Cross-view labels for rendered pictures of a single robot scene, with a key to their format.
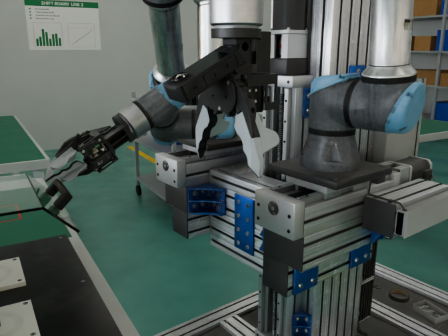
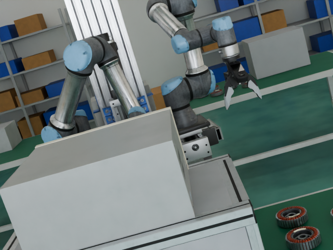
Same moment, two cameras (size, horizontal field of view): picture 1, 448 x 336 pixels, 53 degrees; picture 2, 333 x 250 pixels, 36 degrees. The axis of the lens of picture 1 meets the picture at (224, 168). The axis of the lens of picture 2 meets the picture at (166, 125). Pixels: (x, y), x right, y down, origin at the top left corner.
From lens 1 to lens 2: 1.87 m
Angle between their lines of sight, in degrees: 55
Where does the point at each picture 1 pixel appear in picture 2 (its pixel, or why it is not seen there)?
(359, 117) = (197, 92)
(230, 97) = not seen: hidden behind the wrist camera
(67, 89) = not seen: outside the picture
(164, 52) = (75, 105)
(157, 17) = (81, 82)
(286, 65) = not seen: hidden behind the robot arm
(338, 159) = (193, 116)
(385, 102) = (206, 81)
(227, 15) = (236, 50)
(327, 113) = (182, 97)
